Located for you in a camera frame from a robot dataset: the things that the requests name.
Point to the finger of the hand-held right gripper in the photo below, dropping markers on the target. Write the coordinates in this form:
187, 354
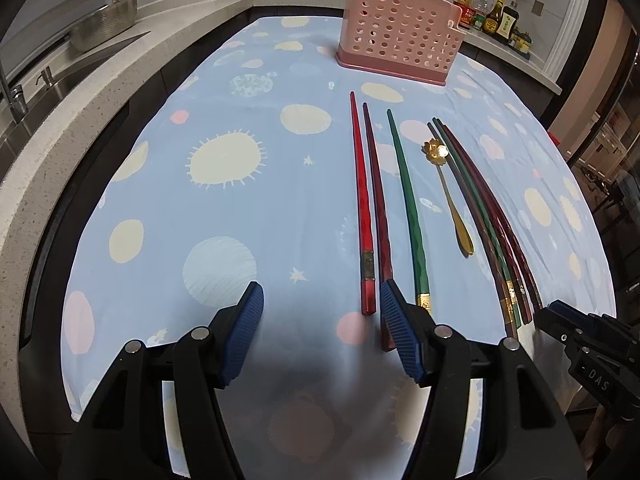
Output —
570, 320

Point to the pink perforated utensil basket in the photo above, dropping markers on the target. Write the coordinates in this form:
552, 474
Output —
400, 35

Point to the blue dotted tablecloth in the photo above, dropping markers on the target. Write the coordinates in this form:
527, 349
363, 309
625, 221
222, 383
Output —
225, 110

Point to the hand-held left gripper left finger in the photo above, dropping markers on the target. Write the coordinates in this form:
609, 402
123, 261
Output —
245, 330

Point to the wall socket plate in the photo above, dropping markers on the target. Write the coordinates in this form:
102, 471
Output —
537, 8

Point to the chrome faucet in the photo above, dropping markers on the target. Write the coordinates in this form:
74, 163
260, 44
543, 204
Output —
15, 97

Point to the brown yellow-label sauce bottle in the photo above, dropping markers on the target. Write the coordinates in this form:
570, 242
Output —
494, 17

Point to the dark red chopstick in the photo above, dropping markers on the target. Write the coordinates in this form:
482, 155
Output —
492, 210
487, 185
376, 190

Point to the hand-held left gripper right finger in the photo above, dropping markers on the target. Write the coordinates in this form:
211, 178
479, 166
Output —
400, 330

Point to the green chopstick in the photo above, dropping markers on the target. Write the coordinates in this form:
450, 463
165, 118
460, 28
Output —
407, 195
481, 205

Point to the steel kitchen sink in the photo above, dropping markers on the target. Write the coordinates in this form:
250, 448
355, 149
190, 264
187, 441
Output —
65, 70

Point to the small teal-lidded jar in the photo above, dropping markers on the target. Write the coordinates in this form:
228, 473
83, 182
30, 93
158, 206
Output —
522, 44

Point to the yellow sauce bottle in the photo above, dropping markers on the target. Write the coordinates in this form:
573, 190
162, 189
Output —
466, 10

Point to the gold flower spoon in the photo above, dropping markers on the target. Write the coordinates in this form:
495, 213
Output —
452, 210

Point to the steel colander pot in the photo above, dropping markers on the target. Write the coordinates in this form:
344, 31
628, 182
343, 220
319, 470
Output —
107, 22

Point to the small chrome sink tap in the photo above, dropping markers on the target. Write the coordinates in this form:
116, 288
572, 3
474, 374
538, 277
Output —
45, 79

